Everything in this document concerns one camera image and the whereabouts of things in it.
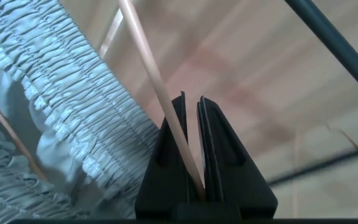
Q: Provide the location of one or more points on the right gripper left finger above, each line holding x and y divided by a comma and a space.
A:
160, 186

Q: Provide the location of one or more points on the beige curtain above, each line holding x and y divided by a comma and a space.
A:
244, 62

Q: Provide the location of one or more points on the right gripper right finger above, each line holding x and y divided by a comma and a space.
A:
238, 186

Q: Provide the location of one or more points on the pale grey shorts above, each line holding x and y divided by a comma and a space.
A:
73, 87

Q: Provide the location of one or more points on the black clothes rack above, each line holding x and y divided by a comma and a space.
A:
337, 43

